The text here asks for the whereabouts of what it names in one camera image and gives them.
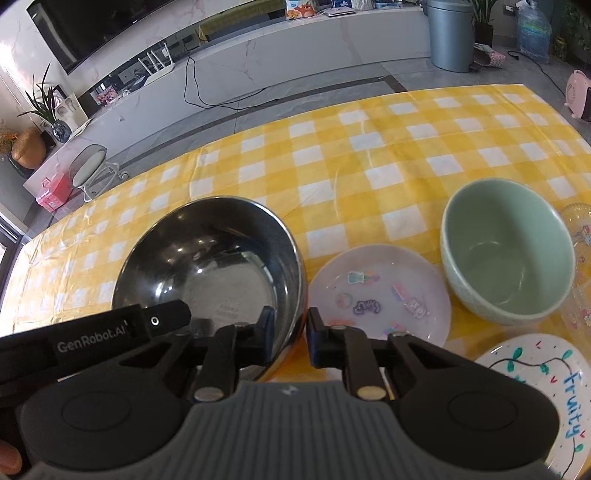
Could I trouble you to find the pink storage box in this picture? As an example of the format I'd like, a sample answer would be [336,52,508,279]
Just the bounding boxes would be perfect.
[36,172,72,213]

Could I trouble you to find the blue snack bag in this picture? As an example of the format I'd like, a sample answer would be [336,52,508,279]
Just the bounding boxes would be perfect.
[284,0,317,20]

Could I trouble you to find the pink small heater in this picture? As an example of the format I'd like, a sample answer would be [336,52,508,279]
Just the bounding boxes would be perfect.
[565,69,591,122]

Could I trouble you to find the orange round vase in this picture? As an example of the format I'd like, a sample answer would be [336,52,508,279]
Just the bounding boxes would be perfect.
[11,127,47,170]

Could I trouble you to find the grey round stool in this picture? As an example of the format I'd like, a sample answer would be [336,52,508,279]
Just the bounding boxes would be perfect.
[70,144,125,203]

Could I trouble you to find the blue water jug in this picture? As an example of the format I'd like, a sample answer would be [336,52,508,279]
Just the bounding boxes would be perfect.
[516,1,552,64]

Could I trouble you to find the yellow checkered tablecloth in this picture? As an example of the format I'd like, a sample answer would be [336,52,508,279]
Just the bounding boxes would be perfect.
[1,85,590,335]

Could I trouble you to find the person's hand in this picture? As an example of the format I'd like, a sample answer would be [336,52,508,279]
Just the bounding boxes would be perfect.
[0,441,22,475]

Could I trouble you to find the black power cable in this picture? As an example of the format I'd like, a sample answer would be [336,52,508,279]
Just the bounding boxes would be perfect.
[183,55,270,112]

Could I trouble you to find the tall green floor plant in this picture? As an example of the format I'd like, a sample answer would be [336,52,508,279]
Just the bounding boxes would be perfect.
[469,0,496,46]

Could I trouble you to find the clear glass plate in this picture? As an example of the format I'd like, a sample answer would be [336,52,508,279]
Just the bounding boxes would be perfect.
[560,203,591,342]

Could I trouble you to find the white fruity painted plate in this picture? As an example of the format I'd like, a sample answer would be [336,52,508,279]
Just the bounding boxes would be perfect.
[474,333,591,480]

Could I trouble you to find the potted plant blue vase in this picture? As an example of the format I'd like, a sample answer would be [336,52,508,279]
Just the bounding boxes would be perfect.
[20,65,72,144]

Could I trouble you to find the white picture frame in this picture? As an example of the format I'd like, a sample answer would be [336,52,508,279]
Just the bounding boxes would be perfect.
[54,94,89,132]

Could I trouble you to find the green ceramic bowl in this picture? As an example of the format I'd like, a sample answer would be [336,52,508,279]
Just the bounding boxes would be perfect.
[440,178,576,326]

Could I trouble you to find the small white sticker plate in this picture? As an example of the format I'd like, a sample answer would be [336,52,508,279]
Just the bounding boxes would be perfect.
[308,244,452,347]

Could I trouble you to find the grey metal trash can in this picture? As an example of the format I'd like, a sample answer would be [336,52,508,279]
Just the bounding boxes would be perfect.
[424,0,475,73]

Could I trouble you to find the blue steel bowl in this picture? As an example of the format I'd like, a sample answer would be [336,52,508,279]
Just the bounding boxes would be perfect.
[111,196,307,380]

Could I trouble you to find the white marble tv cabinet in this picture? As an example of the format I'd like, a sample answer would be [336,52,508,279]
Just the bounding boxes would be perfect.
[24,7,430,196]

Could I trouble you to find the white wifi router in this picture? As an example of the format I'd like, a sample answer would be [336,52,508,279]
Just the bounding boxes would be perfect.
[137,41,175,86]

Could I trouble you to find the black wall television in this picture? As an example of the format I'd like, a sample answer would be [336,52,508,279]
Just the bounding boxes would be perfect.
[27,0,169,74]

